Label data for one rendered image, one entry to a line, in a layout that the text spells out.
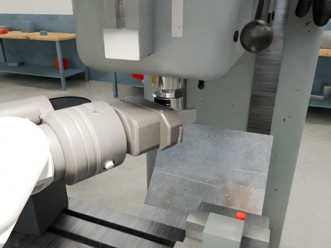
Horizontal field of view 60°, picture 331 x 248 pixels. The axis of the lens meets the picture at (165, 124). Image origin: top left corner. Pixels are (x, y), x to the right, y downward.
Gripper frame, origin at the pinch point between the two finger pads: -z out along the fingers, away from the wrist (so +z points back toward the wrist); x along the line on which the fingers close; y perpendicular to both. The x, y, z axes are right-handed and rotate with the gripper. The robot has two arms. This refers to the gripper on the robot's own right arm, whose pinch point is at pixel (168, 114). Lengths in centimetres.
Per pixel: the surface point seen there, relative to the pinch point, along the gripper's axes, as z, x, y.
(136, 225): -3.2, 13.8, 32.9
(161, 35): 7.2, -6.3, -12.5
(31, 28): -174, 552, 25
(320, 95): -357, 91, 89
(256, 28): 4.7, -15.9, -13.7
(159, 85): 2.4, -0.6, -5.1
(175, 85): 0.8, -2.3, -5.1
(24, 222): 16.7, 28.4, 29.5
